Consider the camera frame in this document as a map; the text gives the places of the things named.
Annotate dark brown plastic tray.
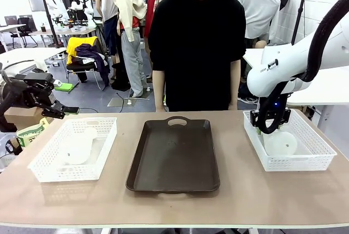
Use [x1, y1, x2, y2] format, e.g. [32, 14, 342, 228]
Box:
[125, 116, 221, 194]

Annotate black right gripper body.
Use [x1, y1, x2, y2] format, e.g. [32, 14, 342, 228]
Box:
[250, 108, 291, 131]

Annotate mannequin red garment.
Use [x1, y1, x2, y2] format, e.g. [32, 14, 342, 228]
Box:
[135, 0, 159, 38]

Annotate white perforated plastic basket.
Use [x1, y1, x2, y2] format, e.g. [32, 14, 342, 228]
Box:
[242, 109, 338, 172]
[27, 117, 118, 183]

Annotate black metal chair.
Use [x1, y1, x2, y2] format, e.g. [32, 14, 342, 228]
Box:
[67, 61, 107, 92]

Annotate translucent white plastic flask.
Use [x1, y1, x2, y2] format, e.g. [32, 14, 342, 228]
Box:
[262, 130, 298, 157]
[64, 127, 98, 165]

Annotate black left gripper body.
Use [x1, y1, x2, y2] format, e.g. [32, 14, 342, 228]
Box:
[15, 72, 57, 109]

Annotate mannequin cream jacket grey pants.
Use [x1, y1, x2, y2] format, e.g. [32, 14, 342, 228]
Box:
[113, 0, 149, 98]

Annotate mannequin white tank top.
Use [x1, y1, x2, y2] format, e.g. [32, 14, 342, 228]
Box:
[95, 0, 121, 64]

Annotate brown cardboard box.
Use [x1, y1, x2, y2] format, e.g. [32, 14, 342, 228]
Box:
[4, 105, 55, 131]

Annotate green and white bag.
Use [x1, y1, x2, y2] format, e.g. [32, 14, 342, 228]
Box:
[16, 118, 50, 149]

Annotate yellow garment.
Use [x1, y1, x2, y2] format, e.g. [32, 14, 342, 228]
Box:
[66, 37, 98, 65]

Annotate green flat object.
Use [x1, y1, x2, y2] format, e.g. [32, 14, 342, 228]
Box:
[53, 82, 75, 93]

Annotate black tripod stand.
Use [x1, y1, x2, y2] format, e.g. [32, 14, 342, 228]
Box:
[39, 0, 64, 49]
[291, 0, 312, 45]

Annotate dark purple garment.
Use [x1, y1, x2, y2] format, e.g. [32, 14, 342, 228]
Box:
[75, 43, 110, 88]

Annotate person's right forearm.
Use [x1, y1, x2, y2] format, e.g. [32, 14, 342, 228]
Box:
[152, 69, 167, 108]

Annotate grey mannequin base plate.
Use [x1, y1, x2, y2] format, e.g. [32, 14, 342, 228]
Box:
[107, 96, 150, 109]

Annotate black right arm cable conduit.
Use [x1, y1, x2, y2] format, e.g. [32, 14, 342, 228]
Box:
[257, 0, 349, 136]

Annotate person's left forearm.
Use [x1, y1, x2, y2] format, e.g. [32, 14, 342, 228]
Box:
[230, 59, 241, 105]

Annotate black office chair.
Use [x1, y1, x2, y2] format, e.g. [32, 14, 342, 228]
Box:
[10, 17, 39, 49]

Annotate person in black t-shirt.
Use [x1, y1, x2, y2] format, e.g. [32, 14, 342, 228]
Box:
[148, 0, 248, 112]

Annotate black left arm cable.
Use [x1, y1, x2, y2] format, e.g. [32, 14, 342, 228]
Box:
[0, 69, 17, 133]

